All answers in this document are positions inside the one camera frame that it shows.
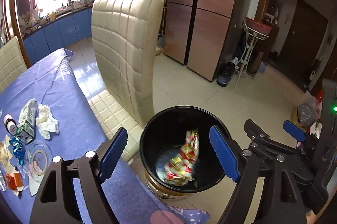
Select red gold snack wrapper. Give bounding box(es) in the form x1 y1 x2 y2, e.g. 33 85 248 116
164 129 199 186

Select green white milk carton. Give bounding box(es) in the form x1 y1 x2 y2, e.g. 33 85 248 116
15 99 37 145

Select black round trash bin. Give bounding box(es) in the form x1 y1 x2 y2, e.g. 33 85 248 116
140 105 231 198

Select plastic bag on floor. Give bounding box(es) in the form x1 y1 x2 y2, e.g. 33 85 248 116
298 91 322 127

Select orange small box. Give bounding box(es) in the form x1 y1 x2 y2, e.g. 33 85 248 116
5 172 23 192

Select clear tape roll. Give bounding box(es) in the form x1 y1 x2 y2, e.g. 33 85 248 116
24 140 52 182

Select blue foil candy wrapper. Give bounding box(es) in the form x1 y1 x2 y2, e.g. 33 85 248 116
9 137 25 166

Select gold snack packet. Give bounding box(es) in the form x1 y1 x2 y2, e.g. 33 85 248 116
0 135 13 168

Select blue water jug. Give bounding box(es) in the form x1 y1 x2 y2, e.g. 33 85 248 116
217 57 238 87

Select crumpled white tissue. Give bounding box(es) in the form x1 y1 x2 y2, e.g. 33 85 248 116
35 104 59 141

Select blue patterned tablecloth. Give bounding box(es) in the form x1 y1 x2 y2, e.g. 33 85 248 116
1 49 210 223

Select brown jar white lid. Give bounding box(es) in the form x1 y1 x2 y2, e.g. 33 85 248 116
3 114 17 136

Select white metal plant stand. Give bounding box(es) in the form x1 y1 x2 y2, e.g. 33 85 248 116
234 17 272 88

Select cream chair far side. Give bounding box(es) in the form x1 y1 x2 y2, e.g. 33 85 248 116
0 36 27 93

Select copper pink refrigerator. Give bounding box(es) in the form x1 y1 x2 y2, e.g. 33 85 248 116
163 0 247 82

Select cream chair near bin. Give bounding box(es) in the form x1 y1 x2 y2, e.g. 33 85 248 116
91 0 164 127

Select blue kitchen cabinets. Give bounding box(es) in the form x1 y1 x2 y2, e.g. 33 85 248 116
23 8 92 64

